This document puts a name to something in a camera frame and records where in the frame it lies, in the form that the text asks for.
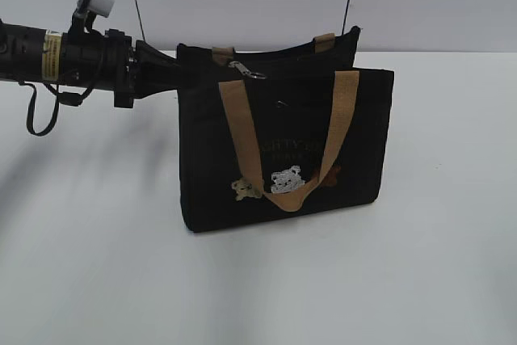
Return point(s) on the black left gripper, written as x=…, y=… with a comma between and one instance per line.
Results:
x=113, y=61

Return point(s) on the silver zipper pull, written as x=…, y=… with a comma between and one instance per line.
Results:
x=245, y=71

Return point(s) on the black tote bag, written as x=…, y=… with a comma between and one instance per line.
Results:
x=310, y=138

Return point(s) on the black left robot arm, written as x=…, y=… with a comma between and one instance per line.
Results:
x=30, y=54

